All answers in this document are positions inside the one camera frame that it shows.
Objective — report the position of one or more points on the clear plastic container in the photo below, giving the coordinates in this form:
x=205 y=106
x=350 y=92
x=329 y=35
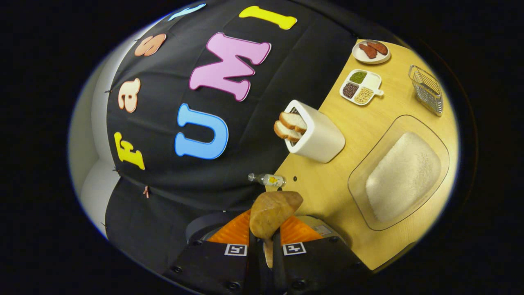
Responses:
x=368 y=172

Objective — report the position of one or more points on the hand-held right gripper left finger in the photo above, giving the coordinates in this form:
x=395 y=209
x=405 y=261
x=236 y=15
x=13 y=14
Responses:
x=213 y=266

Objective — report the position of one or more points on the black backdrop cloth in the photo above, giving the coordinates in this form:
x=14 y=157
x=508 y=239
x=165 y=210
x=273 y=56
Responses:
x=286 y=73

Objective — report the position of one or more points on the small glass bottle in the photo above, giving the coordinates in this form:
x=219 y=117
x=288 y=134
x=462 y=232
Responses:
x=270 y=180

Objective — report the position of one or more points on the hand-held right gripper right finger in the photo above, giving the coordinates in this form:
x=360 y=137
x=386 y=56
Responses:
x=319 y=266

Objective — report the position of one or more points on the white divided dish of beans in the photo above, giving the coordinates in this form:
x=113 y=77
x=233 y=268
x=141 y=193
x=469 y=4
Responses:
x=370 y=81

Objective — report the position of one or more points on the pile of white rice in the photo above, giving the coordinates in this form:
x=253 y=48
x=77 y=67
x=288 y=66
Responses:
x=403 y=176

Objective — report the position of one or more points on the red meat slice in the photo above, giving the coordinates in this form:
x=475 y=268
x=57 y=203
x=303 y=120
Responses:
x=368 y=51
x=378 y=47

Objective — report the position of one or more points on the red cloth clip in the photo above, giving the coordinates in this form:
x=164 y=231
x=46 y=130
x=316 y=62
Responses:
x=146 y=191

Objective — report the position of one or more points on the wooden spoon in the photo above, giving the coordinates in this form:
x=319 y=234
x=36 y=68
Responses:
x=270 y=213

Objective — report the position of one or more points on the white toaster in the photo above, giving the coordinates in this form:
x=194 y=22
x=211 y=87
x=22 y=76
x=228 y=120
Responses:
x=323 y=139

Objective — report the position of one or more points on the round white plate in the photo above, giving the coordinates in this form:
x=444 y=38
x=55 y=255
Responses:
x=370 y=60

